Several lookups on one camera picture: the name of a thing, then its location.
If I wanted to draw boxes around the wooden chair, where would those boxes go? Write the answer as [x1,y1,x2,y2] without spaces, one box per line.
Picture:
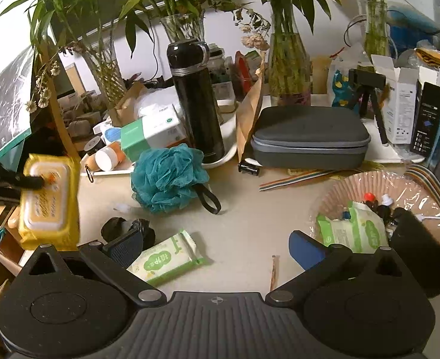
[36,36,83,166]

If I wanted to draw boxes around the blue plastic object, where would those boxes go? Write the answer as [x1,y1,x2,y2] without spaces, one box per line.
[388,5,440,35]

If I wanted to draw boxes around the white carton box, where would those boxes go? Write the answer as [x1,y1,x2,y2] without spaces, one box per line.
[371,54,421,145]

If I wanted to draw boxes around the brown paper bag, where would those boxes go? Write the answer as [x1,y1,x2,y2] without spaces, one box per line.
[235,59,266,164]

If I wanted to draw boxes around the rainbow ribbon cable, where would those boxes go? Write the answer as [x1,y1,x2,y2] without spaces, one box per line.
[404,164,440,233]
[259,168,341,193]

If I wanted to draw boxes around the yellow wet wipes pack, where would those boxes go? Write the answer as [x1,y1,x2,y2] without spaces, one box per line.
[18,153,82,252]

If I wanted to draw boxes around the black carton box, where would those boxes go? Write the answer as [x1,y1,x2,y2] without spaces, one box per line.
[410,81,440,158]

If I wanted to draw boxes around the green white tissue pack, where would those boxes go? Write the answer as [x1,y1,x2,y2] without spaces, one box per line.
[126,228,205,287]

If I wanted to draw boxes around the red snack packet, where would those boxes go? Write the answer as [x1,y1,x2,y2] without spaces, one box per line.
[234,50,251,83]

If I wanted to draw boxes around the green wet wipes pack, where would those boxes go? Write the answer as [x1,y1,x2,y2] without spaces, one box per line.
[316,200,390,254]

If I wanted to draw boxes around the black cap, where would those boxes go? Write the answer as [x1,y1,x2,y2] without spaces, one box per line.
[101,216,130,242]

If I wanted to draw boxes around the blue yellow printed packet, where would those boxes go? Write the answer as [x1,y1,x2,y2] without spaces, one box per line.
[331,68,360,110]

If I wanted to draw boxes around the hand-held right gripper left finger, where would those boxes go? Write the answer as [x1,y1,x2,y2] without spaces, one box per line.
[25,229,167,306]

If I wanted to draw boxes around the black thermos bottle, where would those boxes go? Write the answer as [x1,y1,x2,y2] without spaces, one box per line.
[166,38,227,166]

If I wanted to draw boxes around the grey zip case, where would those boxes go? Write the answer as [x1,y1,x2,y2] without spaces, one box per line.
[250,105,372,170]

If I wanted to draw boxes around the green white tissue box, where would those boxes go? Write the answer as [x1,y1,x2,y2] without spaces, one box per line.
[120,114,187,163]

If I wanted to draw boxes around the white cable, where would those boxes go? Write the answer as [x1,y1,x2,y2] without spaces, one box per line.
[415,214,440,233]

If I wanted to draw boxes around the small black canister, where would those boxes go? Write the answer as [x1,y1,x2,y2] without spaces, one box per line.
[237,159,261,178]

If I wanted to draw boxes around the white tray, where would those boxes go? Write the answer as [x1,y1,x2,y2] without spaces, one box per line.
[88,111,240,177]

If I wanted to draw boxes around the wooden stick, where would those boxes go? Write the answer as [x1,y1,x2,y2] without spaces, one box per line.
[268,255,281,293]

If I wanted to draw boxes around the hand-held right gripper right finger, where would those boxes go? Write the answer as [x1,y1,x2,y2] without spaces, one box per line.
[267,231,409,305]

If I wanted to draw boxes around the white orange jar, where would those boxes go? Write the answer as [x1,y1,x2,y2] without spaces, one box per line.
[94,144,126,171]

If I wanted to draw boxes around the teal bath pouf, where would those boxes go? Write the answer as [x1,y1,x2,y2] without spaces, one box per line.
[130,143,223,216]

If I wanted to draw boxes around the white blue bottle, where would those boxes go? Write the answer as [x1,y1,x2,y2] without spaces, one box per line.
[92,121,124,145]

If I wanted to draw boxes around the black tripod camera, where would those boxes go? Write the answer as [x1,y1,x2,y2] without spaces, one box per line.
[348,68,390,145]

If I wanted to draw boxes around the dried flower sprig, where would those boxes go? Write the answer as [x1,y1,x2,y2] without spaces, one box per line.
[24,55,62,113]
[240,31,272,52]

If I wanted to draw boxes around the dark round jar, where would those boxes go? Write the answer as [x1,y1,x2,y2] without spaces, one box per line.
[84,136,105,155]

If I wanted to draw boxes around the white plastic package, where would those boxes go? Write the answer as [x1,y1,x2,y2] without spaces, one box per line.
[137,89,184,121]

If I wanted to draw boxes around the lucky bamboo in glass vase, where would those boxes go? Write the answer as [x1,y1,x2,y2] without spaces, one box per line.
[0,0,157,125]
[130,0,221,44]
[220,0,341,107]
[340,0,427,59]

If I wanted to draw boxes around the tan pouch with carabiner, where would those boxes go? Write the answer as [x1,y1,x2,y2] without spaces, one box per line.
[83,156,98,185]

